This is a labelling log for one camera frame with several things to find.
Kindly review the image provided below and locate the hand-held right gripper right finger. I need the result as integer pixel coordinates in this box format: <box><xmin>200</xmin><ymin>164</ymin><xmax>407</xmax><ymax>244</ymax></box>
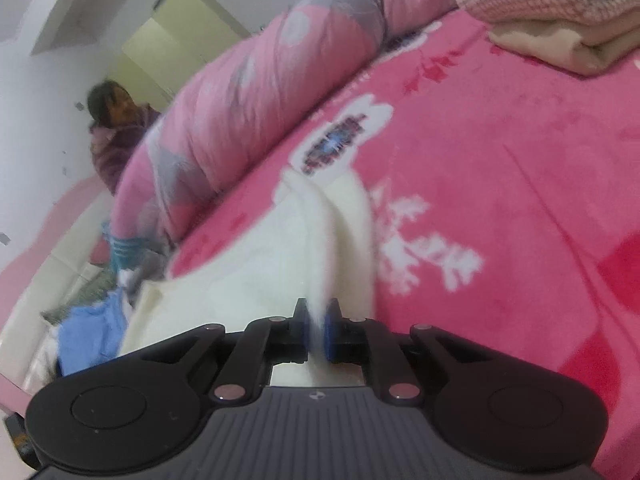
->
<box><xmin>324</xmin><ymin>299</ymin><xmax>496</xmax><ymax>405</ymax></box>

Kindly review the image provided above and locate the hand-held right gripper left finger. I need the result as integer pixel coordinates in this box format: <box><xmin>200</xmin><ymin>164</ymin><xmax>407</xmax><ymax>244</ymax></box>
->
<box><xmin>137</xmin><ymin>298</ymin><xmax>308</xmax><ymax>403</ymax></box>

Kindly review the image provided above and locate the white fluffy towel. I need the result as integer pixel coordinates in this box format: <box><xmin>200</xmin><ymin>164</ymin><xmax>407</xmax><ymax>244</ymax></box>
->
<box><xmin>120</xmin><ymin>170</ymin><xmax>381</xmax><ymax>388</ymax></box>

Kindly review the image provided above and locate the grey garment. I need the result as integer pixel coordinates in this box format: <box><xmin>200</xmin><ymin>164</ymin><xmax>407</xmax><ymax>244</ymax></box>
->
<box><xmin>129</xmin><ymin>244</ymin><xmax>167</xmax><ymax>292</ymax></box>

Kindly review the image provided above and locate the teal striped garment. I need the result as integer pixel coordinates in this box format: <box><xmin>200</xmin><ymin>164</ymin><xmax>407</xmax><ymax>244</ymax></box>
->
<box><xmin>102</xmin><ymin>220</ymin><xmax>151</xmax><ymax>272</ymax></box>

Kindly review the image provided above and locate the light blue garment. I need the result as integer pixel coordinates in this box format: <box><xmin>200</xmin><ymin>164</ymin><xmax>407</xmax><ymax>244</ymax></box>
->
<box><xmin>57</xmin><ymin>295</ymin><xmax>127</xmax><ymax>376</ymax></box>

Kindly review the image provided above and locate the pink floral bed blanket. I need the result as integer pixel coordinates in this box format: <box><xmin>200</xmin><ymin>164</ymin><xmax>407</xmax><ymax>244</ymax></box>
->
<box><xmin>165</xmin><ymin>5</ymin><xmax>640</xmax><ymax>480</ymax></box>

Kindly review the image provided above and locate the pink and grey floral quilt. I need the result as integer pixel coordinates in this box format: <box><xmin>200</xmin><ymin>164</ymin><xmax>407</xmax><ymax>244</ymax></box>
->
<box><xmin>110</xmin><ymin>0</ymin><xmax>481</xmax><ymax>256</ymax></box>

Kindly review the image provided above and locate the green patterned pillow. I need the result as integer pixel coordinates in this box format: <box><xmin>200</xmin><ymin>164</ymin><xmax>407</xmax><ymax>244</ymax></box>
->
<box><xmin>40</xmin><ymin>305</ymin><xmax>81</xmax><ymax>329</ymax></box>

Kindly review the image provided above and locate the pink and cream headboard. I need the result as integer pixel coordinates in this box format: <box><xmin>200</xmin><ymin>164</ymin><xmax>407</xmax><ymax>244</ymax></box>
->
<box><xmin>0</xmin><ymin>180</ymin><xmax>117</xmax><ymax>406</ymax></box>

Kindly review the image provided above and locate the yellow-green wardrobe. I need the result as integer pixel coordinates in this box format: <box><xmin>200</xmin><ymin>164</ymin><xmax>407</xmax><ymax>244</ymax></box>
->
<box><xmin>122</xmin><ymin>0</ymin><xmax>251</xmax><ymax>111</ymax></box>

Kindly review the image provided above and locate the beige folded garment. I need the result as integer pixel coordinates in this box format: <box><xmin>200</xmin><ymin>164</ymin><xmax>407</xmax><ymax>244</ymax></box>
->
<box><xmin>487</xmin><ymin>10</ymin><xmax>640</xmax><ymax>77</ymax></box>

